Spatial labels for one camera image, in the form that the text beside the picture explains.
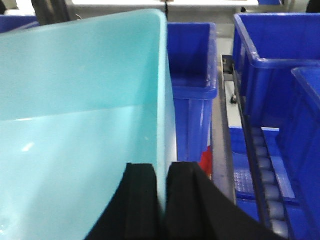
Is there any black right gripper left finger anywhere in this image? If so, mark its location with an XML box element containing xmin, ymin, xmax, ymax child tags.
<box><xmin>85</xmin><ymin>163</ymin><xmax>160</xmax><ymax>240</ymax></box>

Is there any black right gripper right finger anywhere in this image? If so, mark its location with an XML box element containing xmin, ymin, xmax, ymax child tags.
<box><xmin>165</xmin><ymin>162</ymin><xmax>281</xmax><ymax>240</ymax></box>

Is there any light blue plastic bin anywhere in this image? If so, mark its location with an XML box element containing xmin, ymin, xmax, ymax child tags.
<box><xmin>0</xmin><ymin>9</ymin><xmax>177</xmax><ymax>240</ymax></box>

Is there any dark blue bin lower centre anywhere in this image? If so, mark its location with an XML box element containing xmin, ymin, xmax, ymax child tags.
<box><xmin>167</xmin><ymin>22</ymin><xmax>218</xmax><ymax>162</ymax></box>

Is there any dark blue bin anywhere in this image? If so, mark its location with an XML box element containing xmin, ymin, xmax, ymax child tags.
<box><xmin>167</xmin><ymin>22</ymin><xmax>218</xmax><ymax>162</ymax></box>
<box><xmin>232</xmin><ymin>13</ymin><xmax>320</xmax><ymax>128</ymax></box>
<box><xmin>0</xmin><ymin>15</ymin><xmax>40</xmax><ymax>34</ymax></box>

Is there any dark blue bin lower right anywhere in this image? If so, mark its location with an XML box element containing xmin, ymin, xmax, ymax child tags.
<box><xmin>232</xmin><ymin>13</ymin><xmax>320</xmax><ymax>128</ymax></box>

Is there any dark blue bin upper left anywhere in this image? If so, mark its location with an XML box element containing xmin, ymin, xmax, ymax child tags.
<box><xmin>0</xmin><ymin>15</ymin><xmax>40</xmax><ymax>34</ymax></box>

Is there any red snack bag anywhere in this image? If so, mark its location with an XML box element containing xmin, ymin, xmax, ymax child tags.
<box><xmin>199</xmin><ymin>146</ymin><xmax>213</xmax><ymax>180</ymax></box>

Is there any grey roller track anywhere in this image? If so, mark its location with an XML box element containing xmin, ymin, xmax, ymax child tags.
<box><xmin>231</xmin><ymin>63</ymin><xmax>295</xmax><ymax>240</ymax></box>

